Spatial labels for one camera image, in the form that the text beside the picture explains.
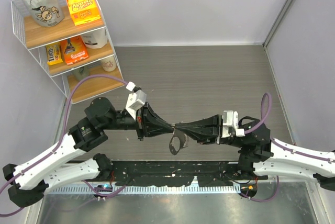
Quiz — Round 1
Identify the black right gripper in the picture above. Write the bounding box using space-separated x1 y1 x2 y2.
173 113 245 147

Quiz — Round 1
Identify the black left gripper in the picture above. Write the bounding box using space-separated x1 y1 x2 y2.
101 102 174 141

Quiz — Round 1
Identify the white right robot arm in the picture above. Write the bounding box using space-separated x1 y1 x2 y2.
174 110 334 191

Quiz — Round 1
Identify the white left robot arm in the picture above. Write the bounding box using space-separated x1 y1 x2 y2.
3 97 174 208

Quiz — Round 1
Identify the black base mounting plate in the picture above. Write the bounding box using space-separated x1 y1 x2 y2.
81 159 270 187

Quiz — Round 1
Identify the cream white bottle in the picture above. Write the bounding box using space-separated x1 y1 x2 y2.
100 55 117 72

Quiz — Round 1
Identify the green bottle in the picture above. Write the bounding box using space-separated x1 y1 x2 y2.
72 66 90 81

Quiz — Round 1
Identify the white paper towel roll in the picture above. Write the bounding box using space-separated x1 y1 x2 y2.
81 28 108 49

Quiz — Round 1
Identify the orange snack packet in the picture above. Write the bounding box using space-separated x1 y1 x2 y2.
60 36 89 65

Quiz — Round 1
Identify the yellow candy bag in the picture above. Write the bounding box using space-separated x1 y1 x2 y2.
46 42 63 66

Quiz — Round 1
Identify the orange yellow snack box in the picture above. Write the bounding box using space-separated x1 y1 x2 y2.
66 0 101 26

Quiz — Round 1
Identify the grey paper bag with cartoon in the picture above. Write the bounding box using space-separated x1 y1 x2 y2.
22 0 64 27

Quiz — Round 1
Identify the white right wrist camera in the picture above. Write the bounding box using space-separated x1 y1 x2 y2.
221 110 245 138

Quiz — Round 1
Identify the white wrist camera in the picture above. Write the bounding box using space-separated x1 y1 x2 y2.
221 110 245 138
125 82 147 120

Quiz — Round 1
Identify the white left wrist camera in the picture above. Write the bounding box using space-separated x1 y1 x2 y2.
125 82 147 120

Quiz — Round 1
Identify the white wire shelf rack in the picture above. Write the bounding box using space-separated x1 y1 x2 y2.
10 0 126 104

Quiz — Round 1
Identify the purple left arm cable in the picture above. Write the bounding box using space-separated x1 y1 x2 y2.
0 74 131 217

